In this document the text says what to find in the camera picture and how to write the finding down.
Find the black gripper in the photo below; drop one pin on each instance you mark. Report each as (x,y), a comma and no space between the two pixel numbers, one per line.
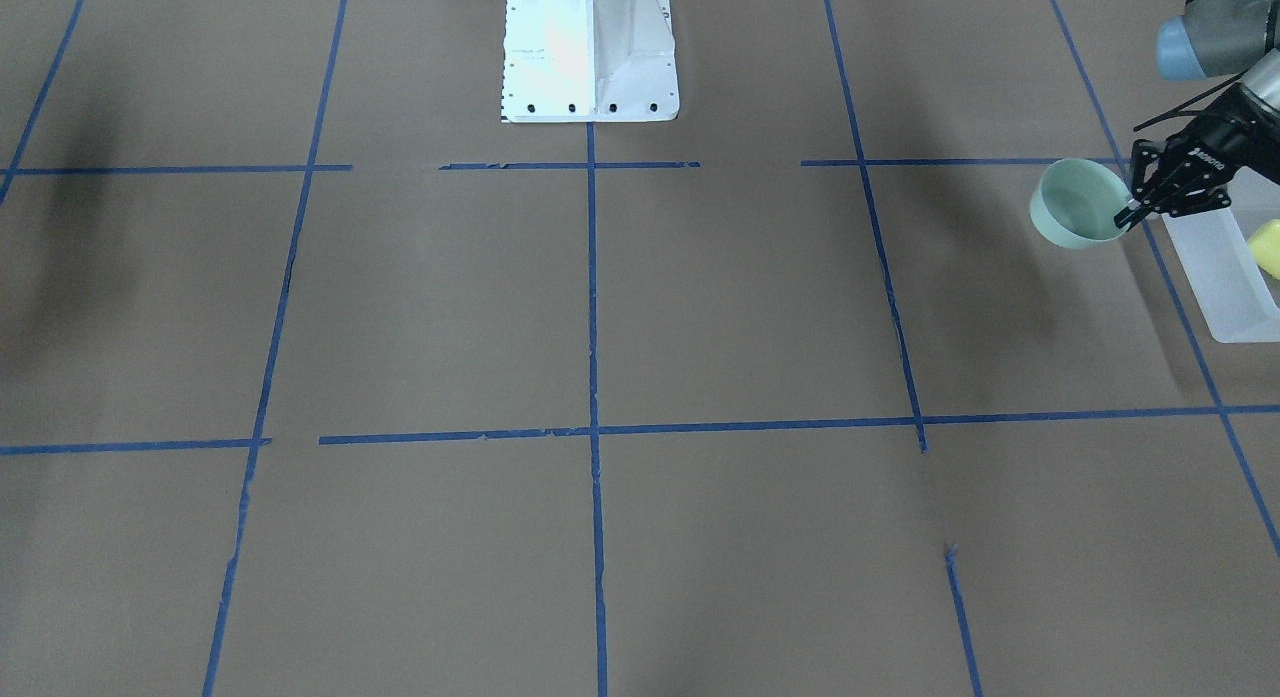
(1208,144)

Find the light green bowl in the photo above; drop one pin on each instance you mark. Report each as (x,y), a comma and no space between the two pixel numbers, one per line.
(1075,203)

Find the yellow plastic cup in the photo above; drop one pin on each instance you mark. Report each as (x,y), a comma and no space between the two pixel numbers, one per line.
(1264,245)

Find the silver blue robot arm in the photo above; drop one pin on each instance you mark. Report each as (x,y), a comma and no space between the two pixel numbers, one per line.
(1232,38)

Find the translucent plastic storage box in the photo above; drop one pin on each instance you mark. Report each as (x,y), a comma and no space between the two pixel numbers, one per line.
(1236,298)

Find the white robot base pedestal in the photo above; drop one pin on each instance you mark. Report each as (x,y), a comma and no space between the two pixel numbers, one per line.
(589,61)

